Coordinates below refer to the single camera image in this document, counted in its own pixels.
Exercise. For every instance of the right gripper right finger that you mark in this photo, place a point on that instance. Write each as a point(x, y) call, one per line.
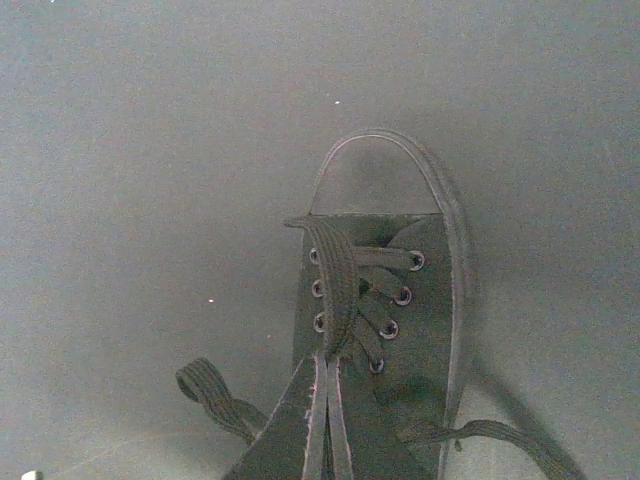
point(341, 391)

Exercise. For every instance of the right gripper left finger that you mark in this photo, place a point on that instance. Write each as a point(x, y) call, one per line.
point(291, 446)

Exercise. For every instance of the black canvas sneaker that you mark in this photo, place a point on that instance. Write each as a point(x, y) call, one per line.
point(381, 172)

